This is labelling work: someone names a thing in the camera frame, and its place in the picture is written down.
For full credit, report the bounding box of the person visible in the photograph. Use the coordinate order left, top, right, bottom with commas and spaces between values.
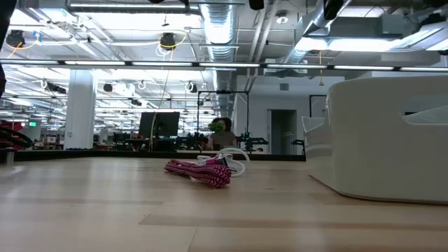
206, 117, 239, 151

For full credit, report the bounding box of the small white plastic bin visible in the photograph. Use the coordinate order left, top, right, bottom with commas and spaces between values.
301, 116, 332, 160

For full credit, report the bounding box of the white building pillar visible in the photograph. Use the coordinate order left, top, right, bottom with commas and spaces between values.
64, 69, 98, 151

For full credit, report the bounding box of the wide corrugated ventilation duct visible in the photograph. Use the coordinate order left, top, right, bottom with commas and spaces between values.
199, 3, 239, 123

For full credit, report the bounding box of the white USB-C cable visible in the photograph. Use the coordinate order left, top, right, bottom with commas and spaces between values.
196, 146, 251, 178

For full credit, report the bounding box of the black computer monitor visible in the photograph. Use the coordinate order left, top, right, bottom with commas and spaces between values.
138, 111, 181, 138

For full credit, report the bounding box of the red machine with hose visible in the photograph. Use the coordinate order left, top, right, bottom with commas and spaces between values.
0, 120, 34, 151

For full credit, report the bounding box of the grey door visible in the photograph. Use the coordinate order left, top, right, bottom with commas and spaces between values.
267, 108, 298, 155

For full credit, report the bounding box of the black ceiling cable reel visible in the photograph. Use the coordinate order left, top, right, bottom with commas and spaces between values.
5, 29, 27, 48
160, 32, 177, 51

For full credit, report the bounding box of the red braided USB-C cable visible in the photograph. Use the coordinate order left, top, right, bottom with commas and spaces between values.
163, 157, 232, 189

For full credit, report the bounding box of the large white plastic bin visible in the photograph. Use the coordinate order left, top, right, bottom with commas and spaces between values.
307, 75, 448, 206

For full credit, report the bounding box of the yellow hanging cord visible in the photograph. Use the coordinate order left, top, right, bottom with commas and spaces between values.
318, 50, 325, 87

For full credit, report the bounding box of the black table edge rail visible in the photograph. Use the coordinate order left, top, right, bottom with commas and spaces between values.
0, 149, 307, 163

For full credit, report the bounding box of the LED light bar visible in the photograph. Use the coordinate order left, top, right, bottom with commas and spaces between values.
0, 59, 448, 73

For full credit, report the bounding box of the narrow spiral ventilation duct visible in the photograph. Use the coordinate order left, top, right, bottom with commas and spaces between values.
283, 0, 353, 64

